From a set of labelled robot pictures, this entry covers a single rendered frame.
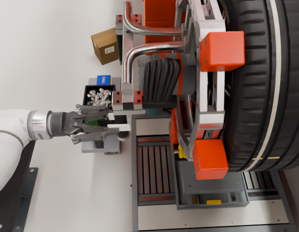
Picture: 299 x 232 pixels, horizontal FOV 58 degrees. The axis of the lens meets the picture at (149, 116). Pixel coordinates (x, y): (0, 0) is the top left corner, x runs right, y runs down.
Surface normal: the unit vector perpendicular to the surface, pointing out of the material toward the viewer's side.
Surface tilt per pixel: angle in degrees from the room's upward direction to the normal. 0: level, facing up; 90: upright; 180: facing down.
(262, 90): 50
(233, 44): 35
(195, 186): 0
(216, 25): 0
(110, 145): 0
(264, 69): 42
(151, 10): 90
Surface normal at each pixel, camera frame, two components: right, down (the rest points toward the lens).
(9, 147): 0.77, -0.55
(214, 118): 0.04, 0.19
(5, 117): 0.02, -0.72
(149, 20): 0.04, 0.83
